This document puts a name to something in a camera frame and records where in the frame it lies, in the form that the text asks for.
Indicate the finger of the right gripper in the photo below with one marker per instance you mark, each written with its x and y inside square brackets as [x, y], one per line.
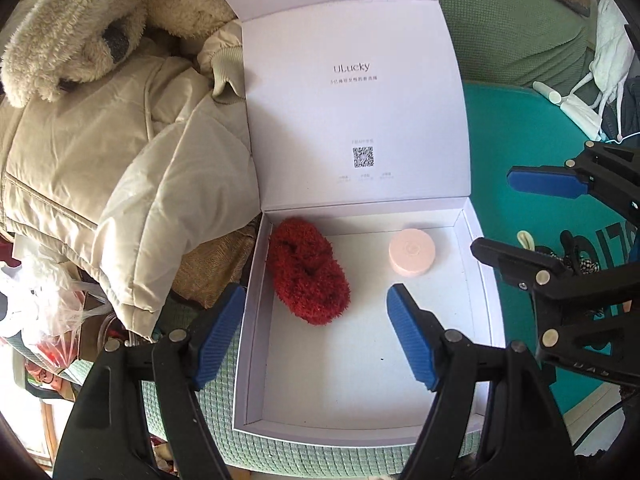
[607, 172]
[530, 264]

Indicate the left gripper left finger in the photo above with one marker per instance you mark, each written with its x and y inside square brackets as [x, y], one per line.
[108, 434]

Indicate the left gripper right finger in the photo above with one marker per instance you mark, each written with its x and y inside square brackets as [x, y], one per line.
[492, 417]

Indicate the black hair claw clip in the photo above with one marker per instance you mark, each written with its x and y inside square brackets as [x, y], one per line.
[571, 251]

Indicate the cream hair claw clip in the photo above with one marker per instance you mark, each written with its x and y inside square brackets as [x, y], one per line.
[526, 240]

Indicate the pink round compact case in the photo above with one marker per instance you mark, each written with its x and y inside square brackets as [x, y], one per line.
[411, 252]

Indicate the red fluffy scrunchie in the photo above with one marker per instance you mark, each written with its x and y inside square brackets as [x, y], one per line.
[305, 275]

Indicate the black white checkered scrunchie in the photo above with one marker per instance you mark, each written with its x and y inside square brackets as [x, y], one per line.
[586, 265]

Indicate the dark blue garment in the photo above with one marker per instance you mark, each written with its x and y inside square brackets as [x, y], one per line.
[620, 122]

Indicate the white small bottle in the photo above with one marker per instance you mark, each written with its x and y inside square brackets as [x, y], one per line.
[547, 92]

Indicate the teal bubble mailer bag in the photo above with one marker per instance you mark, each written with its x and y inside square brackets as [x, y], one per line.
[545, 159]

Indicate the white cloth on chair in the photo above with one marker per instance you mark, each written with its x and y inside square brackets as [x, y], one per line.
[613, 56]

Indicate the white plastic bag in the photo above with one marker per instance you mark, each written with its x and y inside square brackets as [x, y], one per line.
[47, 302]

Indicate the beige puffer jacket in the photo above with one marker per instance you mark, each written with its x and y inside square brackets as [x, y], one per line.
[125, 175]

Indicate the white open gift box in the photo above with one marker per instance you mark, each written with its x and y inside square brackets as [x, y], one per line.
[357, 125]

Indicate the cream fleece garment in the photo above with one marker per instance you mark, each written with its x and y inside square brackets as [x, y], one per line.
[48, 46]

